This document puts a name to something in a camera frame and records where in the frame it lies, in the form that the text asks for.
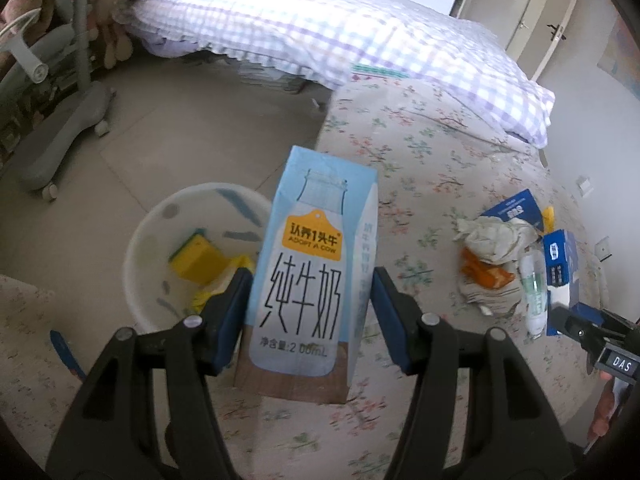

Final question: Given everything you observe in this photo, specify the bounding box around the wall picture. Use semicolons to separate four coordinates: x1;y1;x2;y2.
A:
597;15;637;92

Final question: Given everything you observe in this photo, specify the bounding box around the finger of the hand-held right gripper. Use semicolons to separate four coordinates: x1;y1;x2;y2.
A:
601;309;640;335
548;304;601;357

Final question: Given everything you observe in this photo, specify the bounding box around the blue wrapper strip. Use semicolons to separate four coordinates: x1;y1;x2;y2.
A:
50;329;87;382

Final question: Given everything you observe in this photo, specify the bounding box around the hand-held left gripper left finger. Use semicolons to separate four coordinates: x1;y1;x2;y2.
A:
47;266;256;480

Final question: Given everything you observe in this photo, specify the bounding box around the yellow box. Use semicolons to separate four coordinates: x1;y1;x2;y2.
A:
168;229;231;281

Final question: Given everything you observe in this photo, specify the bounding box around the person's right hand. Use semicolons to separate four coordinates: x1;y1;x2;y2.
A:
587;374;627;442

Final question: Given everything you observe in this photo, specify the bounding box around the clear plastic bottle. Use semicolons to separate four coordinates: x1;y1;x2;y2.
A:
517;252;551;339

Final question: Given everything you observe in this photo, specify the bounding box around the light blue milk carton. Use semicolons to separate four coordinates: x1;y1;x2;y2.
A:
234;145;379;405

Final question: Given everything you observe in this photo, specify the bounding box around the blue and white box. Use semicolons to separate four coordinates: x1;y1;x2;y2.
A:
542;229;608;337

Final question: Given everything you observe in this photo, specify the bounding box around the crumpled beige paper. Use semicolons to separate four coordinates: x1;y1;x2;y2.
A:
457;260;527;317

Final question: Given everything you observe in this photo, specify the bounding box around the white door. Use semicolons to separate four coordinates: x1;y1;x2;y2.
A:
459;0;585;82

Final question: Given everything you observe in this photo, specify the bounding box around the brown plush toy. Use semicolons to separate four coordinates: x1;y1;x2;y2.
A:
90;0;135;70

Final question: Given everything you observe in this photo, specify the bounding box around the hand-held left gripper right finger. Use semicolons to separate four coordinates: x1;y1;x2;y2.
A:
371;266;576;480

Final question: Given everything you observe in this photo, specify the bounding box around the white plastic bin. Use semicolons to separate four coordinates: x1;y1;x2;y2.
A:
122;183;275;335

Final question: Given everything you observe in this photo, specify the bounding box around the crumpled white paper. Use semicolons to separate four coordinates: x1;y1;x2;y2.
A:
452;215;539;264

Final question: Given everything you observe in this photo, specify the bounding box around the purple checked quilt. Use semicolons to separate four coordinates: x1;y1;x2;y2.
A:
112;0;557;148

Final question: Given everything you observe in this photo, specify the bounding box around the orange wrapper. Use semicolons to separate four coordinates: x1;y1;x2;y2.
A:
459;249;517;291

